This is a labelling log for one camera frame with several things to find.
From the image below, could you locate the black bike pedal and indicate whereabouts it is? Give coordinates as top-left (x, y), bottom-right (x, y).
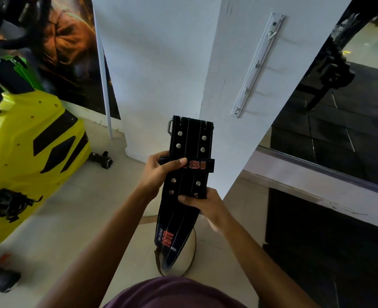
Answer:
top-left (89, 151), bottom-right (113, 170)

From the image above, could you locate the white leaning rod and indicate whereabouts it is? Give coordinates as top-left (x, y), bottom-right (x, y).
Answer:
top-left (92, 3), bottom-right (113, 140)

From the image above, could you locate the person's right hand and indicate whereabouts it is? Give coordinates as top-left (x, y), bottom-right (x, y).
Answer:
top-left (178, 187), bottom-right (232, 234)

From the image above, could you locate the person's left hand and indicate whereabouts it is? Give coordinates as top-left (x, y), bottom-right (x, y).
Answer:
top-left (137, 151), bottom-right (188, 201)

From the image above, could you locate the person's right forearm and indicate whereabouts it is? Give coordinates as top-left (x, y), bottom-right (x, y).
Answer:
top-left (219, 218), bottom-right (319, 308)

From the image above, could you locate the wall poster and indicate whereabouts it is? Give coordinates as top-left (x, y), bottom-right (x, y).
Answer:
top-left (0, 0), bottom-right (121, 120)

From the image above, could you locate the yellow exercise bike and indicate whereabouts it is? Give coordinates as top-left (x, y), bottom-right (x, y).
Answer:
top-left (0, 56), bottom-right (92, 293)

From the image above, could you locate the person's left forearm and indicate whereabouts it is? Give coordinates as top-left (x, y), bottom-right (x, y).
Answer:
top-left (36, 186), bottom-right (159, 308)

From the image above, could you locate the white wall hook rail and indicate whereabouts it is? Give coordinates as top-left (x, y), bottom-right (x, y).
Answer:
top-left (230, 13), bottom-right (286, 118)

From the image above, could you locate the maroon shirt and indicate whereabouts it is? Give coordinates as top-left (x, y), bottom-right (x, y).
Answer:
top-left (103, 276), bottom-right (248, 308)

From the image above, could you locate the black rubber floor mat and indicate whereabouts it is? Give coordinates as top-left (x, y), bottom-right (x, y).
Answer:
top-left (259, 188), bottom-right (378, 308)

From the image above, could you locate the black leather weightlifting belt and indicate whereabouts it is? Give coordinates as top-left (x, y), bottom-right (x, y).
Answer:
top-left (154, 115), bottom-right (215, 277)

